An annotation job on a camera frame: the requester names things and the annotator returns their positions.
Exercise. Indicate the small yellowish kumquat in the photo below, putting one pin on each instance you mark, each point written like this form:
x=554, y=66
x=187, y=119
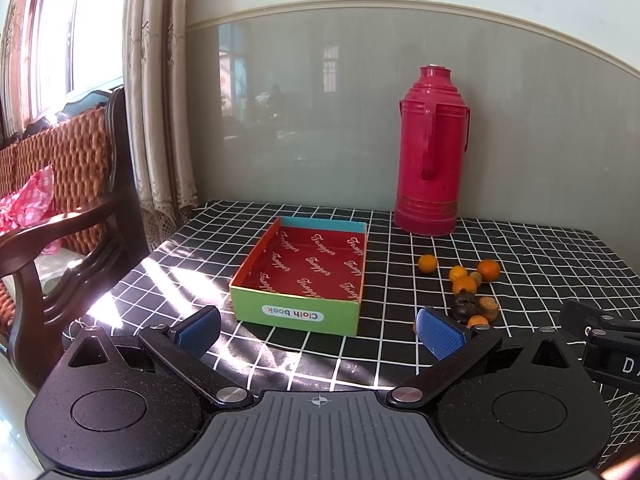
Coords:
x=477, y=278

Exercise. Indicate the pink checkered plastic bag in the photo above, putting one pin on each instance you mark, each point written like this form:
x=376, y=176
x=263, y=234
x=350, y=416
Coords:
x=31, y=203

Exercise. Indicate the larger orange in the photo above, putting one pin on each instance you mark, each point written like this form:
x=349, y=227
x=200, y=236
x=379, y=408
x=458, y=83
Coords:
x=489, y=270

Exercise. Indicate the colourful cardboard box tray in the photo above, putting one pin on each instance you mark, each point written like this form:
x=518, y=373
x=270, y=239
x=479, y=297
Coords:
x=304, y=274

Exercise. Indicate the dark brown mangosteen fruit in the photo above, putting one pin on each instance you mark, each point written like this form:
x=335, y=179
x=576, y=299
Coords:
x=465, y=307

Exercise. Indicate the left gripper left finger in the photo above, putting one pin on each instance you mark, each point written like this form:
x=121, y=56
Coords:
x=180, y=349

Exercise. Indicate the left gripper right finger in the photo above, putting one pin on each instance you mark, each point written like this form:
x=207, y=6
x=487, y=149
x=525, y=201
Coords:
x=457, y=350

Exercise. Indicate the red thermos flask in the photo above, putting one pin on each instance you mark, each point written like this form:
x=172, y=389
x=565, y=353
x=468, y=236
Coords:
x=434, y=136

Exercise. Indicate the tan brown round fruit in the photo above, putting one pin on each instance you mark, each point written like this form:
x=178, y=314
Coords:
x=488, y=307

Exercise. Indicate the beige embroidered curtain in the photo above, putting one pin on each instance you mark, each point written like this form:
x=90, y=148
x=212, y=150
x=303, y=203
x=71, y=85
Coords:
x=154, y=66

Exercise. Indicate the small orange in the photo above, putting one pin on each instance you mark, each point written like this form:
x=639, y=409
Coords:
x=464, y=285
x=477, y=320
x=427, y=264
x=457, y=273

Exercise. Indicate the dark wooden wicker sofa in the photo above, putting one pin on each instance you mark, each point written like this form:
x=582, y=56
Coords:
x=61, y=265

